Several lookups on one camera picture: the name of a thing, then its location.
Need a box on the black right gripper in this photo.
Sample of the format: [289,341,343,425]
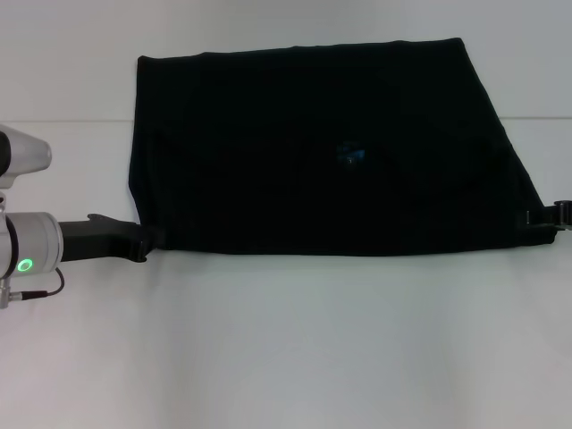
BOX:
[524,200,572,233]

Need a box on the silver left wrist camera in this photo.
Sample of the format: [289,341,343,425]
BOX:
[0,124,54,212]

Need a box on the black cable with silver plug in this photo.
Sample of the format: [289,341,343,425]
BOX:
[0,266,66,310]

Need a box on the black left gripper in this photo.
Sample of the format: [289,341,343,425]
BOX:
[60,213,157,264]

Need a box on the black shirt with FREE print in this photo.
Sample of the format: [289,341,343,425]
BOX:
[126,37,558,257]

